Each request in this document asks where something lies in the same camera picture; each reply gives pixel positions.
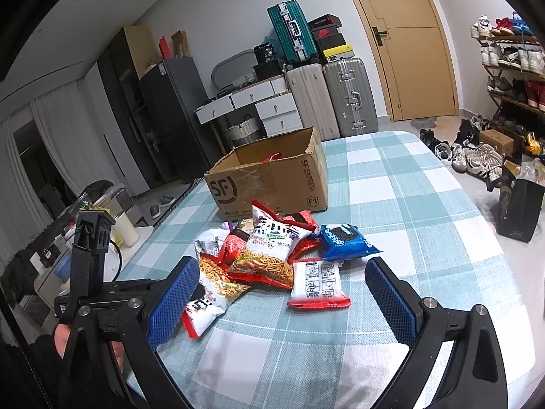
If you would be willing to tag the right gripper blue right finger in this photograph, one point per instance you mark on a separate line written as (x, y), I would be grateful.
(474, 376)

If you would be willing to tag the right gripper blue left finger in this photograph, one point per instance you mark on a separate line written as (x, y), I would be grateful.
(91, 376)

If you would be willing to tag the red Fanta-style snack bag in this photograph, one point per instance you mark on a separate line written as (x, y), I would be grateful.
(274, 157)

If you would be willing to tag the person's left hand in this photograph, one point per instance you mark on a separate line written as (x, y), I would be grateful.
(61, 335)

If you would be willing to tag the orange noodle snack bag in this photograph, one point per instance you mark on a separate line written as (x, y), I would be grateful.
(220, 291)

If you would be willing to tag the grey slippers pair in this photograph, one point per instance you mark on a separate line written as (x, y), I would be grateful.
(156, 208)

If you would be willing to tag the silver foil snack packet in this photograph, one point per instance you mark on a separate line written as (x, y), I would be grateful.
(211, 242)

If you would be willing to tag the red snack packet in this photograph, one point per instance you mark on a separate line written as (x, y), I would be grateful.
(234, 243)
(308, 239)

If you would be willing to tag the large white noodle snack bag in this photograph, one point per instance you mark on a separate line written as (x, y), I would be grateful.
(264, 258)

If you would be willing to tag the cookie biscuit clear packet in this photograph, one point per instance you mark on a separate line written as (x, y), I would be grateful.
(245, 225)

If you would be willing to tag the black paper shopping bag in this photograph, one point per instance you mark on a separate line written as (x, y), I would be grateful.
(519, 207)

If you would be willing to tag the black refrigerator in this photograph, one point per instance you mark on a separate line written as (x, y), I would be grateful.
(173, 92)

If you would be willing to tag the white red noodle packet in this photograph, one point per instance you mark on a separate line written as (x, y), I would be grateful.
(317, 285)

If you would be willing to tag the white curtain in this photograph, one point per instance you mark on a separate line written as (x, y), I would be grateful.
(63, 120)

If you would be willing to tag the blue Oreo packet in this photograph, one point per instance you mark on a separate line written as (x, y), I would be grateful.
(343, 242)

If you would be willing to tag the SF Express cardboard box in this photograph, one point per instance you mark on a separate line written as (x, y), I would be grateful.
(296, 182)

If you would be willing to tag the striped laundry basket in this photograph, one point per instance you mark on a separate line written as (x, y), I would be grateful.
(245, 132)

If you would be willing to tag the small brown cardboard box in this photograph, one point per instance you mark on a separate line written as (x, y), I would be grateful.
(500, 142)

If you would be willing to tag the black tall cabinet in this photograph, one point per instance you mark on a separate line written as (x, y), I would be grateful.
(117, 67)

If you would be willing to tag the white drawer desk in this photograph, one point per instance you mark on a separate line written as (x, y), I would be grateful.
(271, 101)

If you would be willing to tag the beige suitcase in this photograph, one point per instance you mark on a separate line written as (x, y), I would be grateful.
(313, 101)

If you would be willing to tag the silver grey suitcase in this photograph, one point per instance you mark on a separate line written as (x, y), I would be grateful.
(349, 88)

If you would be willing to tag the wooden shoe rack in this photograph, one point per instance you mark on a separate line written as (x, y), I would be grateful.
(515, 68)

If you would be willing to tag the teal suitcase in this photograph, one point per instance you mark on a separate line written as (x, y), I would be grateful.
(293, 33)

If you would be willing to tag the stacked shoe boxes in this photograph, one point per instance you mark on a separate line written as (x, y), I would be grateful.
(326, 34)

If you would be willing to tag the wooden door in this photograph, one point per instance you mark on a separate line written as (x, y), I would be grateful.
(412, 57)

